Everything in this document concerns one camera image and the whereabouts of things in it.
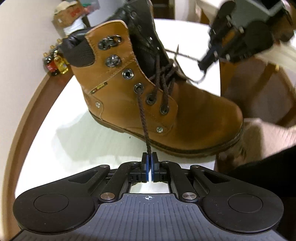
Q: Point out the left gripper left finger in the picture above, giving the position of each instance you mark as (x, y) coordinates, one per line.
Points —
(65, 204)

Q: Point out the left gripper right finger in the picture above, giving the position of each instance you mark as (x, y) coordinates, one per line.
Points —
(228, 203)

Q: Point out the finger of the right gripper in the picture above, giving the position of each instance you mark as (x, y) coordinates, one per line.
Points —
(210, 57)

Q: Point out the dark brown shoelace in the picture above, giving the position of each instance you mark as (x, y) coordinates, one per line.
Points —
(165, 80)

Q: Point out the brown leather work boot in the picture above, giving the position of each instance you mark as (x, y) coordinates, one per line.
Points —
(108, 60)

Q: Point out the black jacket sleeve forearm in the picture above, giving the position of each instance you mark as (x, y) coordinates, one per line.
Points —
(275, 173)

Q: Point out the beige quilted chair cushion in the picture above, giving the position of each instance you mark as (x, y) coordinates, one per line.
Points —
(258, 140)

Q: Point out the white plastic bucket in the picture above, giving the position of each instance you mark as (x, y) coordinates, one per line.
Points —
(76, 25)

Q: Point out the cooking oil bottles cluster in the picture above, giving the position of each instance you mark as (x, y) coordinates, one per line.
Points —
(54, 60)

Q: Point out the cardboard box with hat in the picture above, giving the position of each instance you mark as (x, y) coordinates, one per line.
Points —
(67, 12)

